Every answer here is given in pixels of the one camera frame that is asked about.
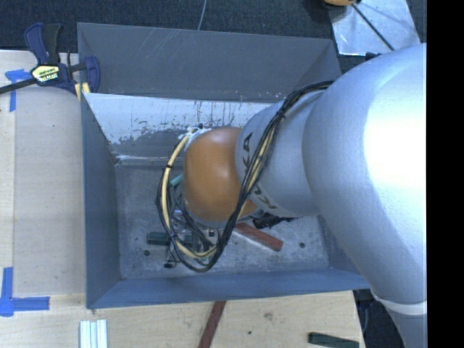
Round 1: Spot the pale wood board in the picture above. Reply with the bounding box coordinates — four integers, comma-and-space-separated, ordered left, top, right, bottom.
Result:
13, 84, 88, 298

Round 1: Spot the black cylinder on white bracket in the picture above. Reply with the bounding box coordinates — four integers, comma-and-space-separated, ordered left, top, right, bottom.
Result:
252, 213, 293, 231

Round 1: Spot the grey metal bin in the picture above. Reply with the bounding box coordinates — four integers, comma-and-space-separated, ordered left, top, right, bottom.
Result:
76, 22, 371, 310

